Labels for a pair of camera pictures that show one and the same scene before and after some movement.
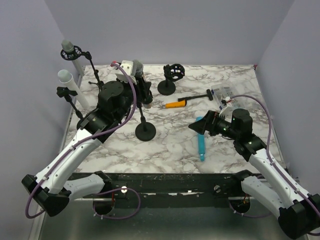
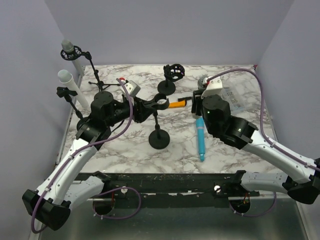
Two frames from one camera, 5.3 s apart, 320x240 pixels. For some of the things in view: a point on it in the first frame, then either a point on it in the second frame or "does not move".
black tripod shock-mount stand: (77, 52) does not move
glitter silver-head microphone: (138, 69) to (203, 81)
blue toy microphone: (201, 143) does not move
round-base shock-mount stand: (173, 73) does not move
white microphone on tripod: (67, 46) does not move
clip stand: (64, 92) does not move
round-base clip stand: (145, 131) to (159, 139)
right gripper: (209, 123) to (197, 100)
